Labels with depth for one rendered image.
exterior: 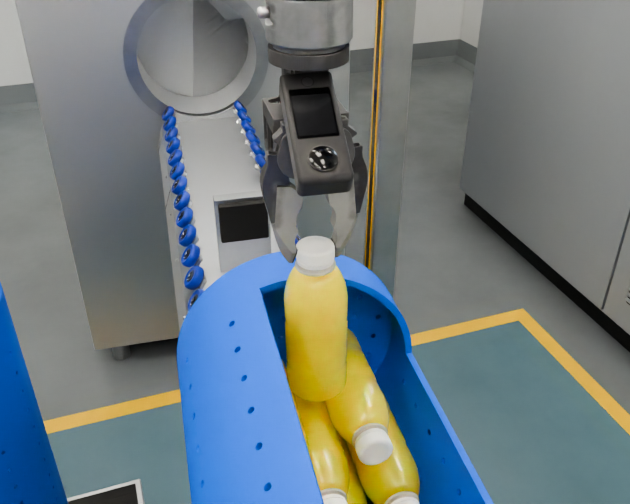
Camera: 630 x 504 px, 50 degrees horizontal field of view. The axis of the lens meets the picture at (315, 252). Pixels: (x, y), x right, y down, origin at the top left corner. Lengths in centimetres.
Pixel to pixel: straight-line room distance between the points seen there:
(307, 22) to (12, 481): 98
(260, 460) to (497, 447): 173
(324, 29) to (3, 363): 81
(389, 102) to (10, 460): 94
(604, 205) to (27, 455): 205
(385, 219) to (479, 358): 118
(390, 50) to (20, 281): 218
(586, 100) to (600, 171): 26
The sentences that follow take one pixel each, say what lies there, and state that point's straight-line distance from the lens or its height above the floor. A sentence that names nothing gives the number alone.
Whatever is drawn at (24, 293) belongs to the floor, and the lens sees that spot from 306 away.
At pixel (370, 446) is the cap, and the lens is 74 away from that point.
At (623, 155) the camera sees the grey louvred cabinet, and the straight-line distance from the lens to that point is 255.
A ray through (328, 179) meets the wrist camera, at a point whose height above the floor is 141.
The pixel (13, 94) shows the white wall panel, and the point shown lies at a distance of 511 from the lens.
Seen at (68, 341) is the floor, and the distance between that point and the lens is 273.
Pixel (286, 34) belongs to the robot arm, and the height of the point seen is 151.
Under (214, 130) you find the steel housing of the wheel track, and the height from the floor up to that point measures 93.
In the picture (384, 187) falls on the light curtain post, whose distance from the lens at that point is 145.
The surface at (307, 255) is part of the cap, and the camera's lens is 66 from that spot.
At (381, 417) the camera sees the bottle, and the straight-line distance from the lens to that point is 76.
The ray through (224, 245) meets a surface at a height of 99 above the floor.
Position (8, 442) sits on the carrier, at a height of 79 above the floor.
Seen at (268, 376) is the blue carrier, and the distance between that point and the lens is 64.
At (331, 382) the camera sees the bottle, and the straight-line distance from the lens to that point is 74.
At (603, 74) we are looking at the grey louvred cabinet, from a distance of 259.
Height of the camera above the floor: 166
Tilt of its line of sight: 33 degrees down
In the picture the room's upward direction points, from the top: straight up
